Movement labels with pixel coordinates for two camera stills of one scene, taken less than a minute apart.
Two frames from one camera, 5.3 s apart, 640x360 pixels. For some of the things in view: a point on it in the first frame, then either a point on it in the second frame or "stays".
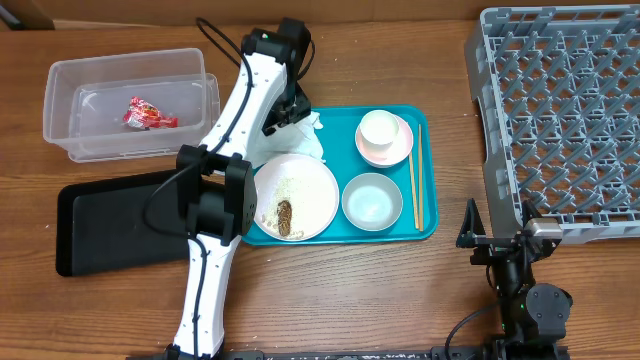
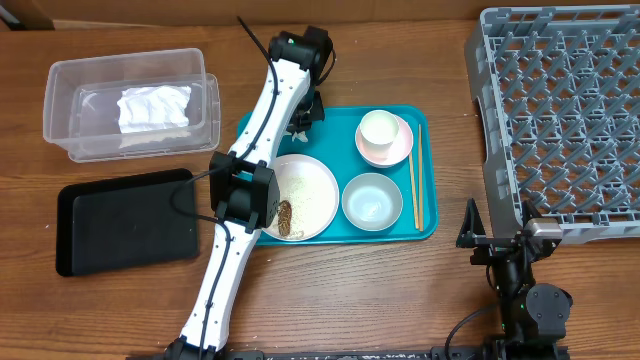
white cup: (379, 129) stays
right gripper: (472, 236) stays
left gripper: (303, 108) -> (299, 123)
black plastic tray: (120, 223) stays
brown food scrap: (284, 214) stays
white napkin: (299, 138) -> (153, 108)
